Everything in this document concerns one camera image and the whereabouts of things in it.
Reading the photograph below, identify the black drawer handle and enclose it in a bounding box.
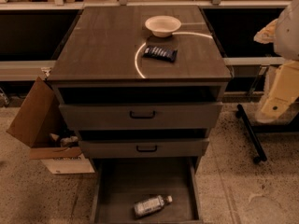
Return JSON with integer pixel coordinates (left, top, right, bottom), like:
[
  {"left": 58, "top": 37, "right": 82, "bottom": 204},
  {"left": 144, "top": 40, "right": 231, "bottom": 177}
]
[
  {"left": 129, "top": 111, "right": 156, "bottom": 119},
  {"left": 135, "top": 146, "right": 158, "bottom": 153}
]

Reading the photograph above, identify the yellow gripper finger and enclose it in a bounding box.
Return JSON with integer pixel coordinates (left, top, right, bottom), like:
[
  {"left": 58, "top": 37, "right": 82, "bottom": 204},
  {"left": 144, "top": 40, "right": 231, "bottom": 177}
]
[
  {"left": 255, "top": 61, "right": 299, "bottom": 123},
  {"left": 253, "top": 19, "right": 278, "bottom": 44}
]

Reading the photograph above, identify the middle grey drawer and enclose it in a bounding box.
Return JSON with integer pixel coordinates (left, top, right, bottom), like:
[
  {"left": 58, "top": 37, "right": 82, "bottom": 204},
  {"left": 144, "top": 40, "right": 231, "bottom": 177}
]
[{"left": 79, "top": 138, "right": 209, "bottom": 159}]

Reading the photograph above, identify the black metal floor bar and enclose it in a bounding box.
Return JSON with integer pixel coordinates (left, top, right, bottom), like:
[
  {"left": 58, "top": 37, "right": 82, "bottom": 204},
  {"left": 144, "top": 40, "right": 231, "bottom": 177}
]
[{"left": 235, "top": 105, "right": 267, "bottom": 164}]

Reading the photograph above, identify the grey drawer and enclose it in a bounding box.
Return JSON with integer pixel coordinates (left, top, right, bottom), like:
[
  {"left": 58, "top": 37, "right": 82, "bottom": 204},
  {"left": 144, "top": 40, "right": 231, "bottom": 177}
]
[
  {"left": 59, "top": 102, "right": 222, "bottom": 131},
  {"left": 79, "top": 138, "right": 209, "bottom": 159}
]

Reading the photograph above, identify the black middle drawer handle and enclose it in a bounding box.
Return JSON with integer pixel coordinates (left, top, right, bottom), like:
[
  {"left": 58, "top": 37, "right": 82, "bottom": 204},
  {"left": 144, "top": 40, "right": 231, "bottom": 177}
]
[{"left": 135, "top": 146, "right": 158, "bottom": 153}]

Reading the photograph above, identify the white bowl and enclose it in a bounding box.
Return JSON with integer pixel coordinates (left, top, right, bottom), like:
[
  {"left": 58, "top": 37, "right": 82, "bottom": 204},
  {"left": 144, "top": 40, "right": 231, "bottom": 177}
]
[{"left": 145, "top": 16, "right": 181, "bottom": 37}]

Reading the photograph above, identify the dark wooden drawer cabinet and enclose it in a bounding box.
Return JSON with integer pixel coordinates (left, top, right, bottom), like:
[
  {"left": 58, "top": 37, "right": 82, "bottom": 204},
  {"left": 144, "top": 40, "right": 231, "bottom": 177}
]
[{"left": 47, "top": 5, "right": 234, "bottom": 173}]

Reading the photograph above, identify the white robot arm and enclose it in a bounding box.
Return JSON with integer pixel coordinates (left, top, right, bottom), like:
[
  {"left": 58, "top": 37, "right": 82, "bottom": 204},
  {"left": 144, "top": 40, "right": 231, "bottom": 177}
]
[{"left": 253, "top": 0, "right": 299, "bottom": 123}]

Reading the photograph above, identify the open bottom drawer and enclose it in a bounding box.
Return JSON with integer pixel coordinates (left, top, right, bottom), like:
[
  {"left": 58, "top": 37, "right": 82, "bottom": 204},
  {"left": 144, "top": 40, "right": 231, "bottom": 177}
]
[{"left": 90, "top": 158, "right": 203, "bottom": 224}]

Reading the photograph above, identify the dark snack bar wrapper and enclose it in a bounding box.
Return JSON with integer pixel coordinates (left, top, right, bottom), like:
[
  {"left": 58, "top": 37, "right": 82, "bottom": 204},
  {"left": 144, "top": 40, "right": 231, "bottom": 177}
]
[{"left": 143, "top": 45, "right": 178, "bottom": 63}]

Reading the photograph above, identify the top grey drawer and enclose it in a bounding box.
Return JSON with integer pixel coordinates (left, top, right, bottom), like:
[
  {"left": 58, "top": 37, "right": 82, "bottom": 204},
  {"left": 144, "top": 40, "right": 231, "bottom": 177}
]
[{"left": 59, "top": 102, "right": 222, "bottom": 131}]

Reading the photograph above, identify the open cardboard box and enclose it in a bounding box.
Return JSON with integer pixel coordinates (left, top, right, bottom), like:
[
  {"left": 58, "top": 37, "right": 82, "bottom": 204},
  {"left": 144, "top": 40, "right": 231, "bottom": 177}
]
[{"left": 7, "top": 77, "right": 94, "bottom": 175}]

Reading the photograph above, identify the clear plastic water bottle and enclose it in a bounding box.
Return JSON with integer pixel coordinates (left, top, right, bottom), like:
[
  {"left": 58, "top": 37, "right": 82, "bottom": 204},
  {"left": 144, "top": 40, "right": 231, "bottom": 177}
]
[{"left": 134, "top": 195, "right": 173, "bottom": 217}]

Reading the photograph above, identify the black top drawer handle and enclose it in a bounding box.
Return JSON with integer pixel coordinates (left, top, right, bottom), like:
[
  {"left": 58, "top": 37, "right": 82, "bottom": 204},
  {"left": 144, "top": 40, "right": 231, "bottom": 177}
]
[{"left": 129, "top": 111, "right": 156, "bottom": 119}]

